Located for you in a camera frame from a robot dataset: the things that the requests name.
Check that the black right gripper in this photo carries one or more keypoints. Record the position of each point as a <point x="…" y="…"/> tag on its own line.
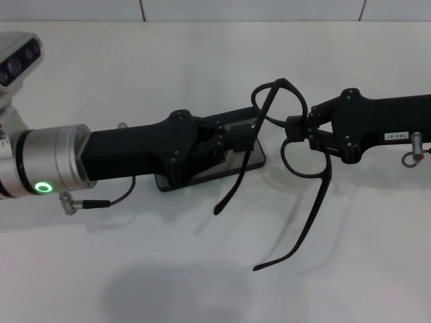
<point x="370" y="121"/>

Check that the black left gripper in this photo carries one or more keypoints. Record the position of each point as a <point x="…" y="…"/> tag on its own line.
<point x="134" y="151"/>

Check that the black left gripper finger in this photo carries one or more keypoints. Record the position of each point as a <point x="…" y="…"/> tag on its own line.
<point x="240" y="132"/>
<point x="242" y="144"/>

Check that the black framed glasses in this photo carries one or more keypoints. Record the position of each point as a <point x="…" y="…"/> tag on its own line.
<point x="327" y="168"/>

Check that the black glasses case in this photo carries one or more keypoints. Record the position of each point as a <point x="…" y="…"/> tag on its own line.
<point x="235" y="116"/>

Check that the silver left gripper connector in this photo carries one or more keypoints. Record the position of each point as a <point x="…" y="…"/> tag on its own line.
<point x="123" y="125"/>

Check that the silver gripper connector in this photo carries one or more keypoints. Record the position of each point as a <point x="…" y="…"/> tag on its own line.
<point x="123" y="125"/>
<point x="417" y="144"/>

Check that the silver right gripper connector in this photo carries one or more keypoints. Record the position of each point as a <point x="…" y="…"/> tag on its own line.
<point x="417" y="144"/>

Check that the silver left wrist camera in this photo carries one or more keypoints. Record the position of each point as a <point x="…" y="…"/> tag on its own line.
<point x="20" y="60"/>

